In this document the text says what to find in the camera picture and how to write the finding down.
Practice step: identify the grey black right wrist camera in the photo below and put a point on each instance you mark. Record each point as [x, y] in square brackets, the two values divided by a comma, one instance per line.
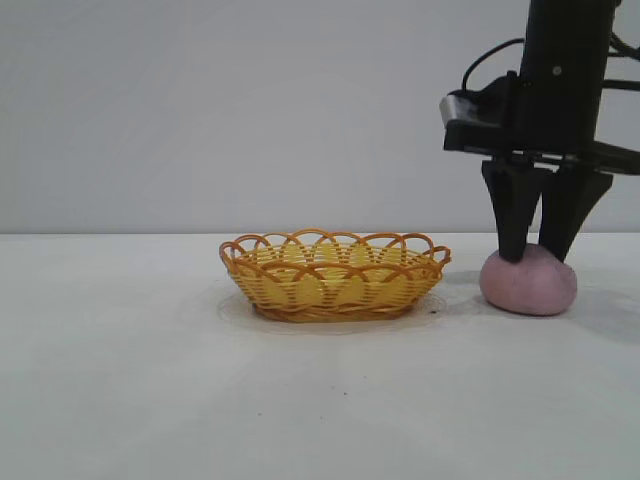
[480, 107]

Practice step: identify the yellow woven wicker basket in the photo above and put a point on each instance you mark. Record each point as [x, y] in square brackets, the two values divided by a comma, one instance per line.
[310, 290]

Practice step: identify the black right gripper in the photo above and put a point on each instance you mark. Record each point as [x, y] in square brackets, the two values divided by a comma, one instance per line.
[565, 90]

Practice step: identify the pink round bun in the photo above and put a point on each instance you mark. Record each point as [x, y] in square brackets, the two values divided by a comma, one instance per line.
[530, 292]

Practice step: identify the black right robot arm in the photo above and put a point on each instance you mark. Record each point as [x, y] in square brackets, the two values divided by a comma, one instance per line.
[570, 5]

